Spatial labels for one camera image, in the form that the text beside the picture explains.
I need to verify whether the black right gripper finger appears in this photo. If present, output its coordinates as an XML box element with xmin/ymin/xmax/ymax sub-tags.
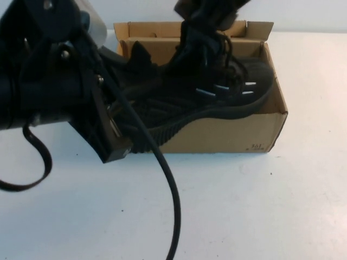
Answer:
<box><xmin>215</xmin><ymin>9</ymin><xmax>241</xmax><ymax>31</ymax></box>
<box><xmin>175</xmin><ymin>0</ymin><xmax>201</xmax><ymax>20</ymax></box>

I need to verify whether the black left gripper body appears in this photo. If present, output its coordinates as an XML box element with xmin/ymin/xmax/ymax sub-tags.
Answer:
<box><xmin>24</xmin><ymin>37</ymin><xmax>108</xmax><ymax>129</ymax></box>

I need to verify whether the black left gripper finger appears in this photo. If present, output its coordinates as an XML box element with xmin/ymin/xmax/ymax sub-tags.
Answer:
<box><xmin>67</xmin><ymin>80</ymin><xmax>134</xmax><ymax>164</ymax></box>
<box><xmin>99</xmin><ymin>44</ymin><xmax>131</xmax><ymax>68</ymax></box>

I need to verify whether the black mesh sneaker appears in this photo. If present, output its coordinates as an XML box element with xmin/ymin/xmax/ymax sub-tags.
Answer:
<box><xmin>123</xmin><ymin>16</ymin><xmax>274</xmax><ymax>154</ymax></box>

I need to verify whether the brown cardboard shoe box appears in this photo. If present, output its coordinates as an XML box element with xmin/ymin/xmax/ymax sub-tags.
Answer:
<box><xmin>113</xmin><ymin>21</ymin><xmax>288</xmax><ymax>154</ymax></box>

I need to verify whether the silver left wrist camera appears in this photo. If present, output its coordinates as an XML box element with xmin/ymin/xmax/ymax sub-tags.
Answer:
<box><xmin>80</xmin><ymin>0</ymin><xmax>110</xmax><ymax>53</ymax></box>

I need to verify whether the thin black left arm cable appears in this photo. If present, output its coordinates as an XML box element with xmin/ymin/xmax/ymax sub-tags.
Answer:
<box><xmin>0</xmin><ymin>123</ymin><xmax>53</xmax><ymax>193</ymax></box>

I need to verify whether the black left camera mount bracket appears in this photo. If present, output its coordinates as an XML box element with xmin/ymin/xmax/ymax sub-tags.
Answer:
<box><xmin>16</xmin><ymin>0</ymin><xmax>90</xmax><ymax>49</ymax></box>

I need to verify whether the thick black left camera cable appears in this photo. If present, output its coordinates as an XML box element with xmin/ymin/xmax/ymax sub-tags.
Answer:
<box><xmin>80</xmin><ymin>27</ymin><xmax>179</xmax><ymax>260</ymax></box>

